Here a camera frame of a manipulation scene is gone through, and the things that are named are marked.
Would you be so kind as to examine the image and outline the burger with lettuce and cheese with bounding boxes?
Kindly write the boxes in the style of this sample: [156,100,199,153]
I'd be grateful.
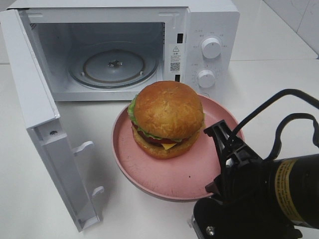
[127,81,205,159]

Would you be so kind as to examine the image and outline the pink round plate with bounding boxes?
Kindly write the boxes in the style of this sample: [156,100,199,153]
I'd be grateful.
[111,94,246,204]

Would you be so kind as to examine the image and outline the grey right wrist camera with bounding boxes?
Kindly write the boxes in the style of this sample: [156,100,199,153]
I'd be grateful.
[187,215,205,239]

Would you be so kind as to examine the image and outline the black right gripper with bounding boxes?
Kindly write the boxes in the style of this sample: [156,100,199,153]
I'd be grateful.
[193,120,303,239]

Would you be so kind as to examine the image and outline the lower white round knob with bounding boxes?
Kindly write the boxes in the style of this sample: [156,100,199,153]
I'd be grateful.
[197,70,216,88]

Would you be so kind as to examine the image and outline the white microwave oven body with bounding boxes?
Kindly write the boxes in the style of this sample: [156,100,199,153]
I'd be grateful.
[6,0,240,102]

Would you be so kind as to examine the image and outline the white round door button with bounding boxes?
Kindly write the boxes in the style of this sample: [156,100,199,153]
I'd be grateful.
[201,93,210,98]

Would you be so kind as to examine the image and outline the glass microwave turntable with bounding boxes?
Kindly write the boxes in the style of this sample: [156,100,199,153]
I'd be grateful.
[69,49,158,89]

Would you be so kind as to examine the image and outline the white round knob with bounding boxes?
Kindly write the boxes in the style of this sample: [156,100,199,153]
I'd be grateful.
[197,70,216,88]
[200,36,221,59]

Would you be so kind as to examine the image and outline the upper white round knob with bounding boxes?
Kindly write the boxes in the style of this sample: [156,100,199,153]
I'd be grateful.
[200,36,221,59]

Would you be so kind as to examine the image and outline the white microwave door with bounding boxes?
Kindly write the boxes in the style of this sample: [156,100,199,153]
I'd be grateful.
[0,9,104,231]

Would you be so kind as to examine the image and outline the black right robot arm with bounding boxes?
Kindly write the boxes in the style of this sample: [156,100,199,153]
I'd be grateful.
[191,120,319,239]

